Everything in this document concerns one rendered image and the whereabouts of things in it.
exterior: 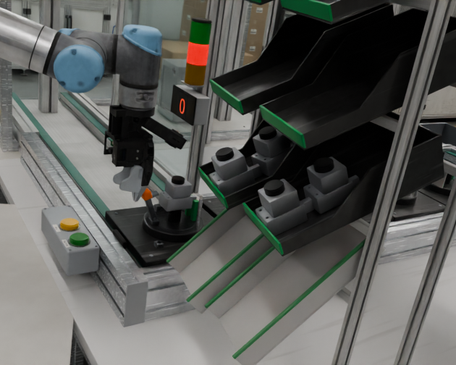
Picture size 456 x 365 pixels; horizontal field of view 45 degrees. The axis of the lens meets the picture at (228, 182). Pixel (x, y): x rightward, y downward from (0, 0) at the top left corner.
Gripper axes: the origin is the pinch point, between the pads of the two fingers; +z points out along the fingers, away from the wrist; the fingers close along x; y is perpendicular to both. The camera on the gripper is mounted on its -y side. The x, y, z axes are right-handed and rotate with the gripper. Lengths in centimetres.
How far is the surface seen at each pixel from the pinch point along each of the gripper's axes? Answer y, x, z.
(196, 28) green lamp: -19.1, -17.4, -33.3
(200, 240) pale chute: -3.7, 21.2, 0.3
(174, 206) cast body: -7.7, 2.3, 2.7
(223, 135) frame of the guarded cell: -74, -82, 19
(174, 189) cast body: -7.3, 2.2, -1.6
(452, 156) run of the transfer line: -152, -28, 12
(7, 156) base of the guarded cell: 11, -78, 20
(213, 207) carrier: -24.1, -6.6, 9.2
